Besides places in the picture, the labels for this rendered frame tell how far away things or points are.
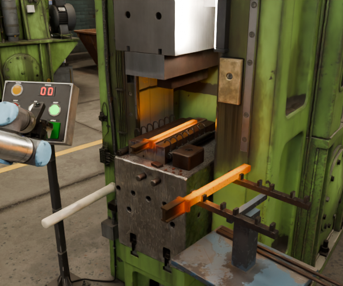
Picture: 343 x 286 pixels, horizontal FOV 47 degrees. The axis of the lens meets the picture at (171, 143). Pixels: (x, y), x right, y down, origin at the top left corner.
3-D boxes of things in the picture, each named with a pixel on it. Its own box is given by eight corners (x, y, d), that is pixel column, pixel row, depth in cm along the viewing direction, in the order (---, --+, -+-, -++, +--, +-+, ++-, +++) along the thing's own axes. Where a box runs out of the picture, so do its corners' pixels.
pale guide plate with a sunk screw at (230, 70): (238, 105, 149) (241, 59, 143) (217, 101, 154) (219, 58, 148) (241, 104, 150) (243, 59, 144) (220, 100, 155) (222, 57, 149)
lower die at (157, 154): (164, 164, 163) (164, 145, 160) (128, 154, 174) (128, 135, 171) (214, 136, 195) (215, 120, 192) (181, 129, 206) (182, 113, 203)
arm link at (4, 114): (-15, 125, 138) (-8, 97, 139) (5, 131, 150) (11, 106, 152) (9, 128, 136) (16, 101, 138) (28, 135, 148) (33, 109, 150)
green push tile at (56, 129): (57, 138, 174) (59, 122, 175) (42, 137, 175) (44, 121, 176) (59, 139, 176) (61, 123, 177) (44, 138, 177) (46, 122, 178)
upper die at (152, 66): (164, 80, 151) (164, 55, 147) (125, 74, 162) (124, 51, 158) (217, 65, 183) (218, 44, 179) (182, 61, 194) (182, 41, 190)
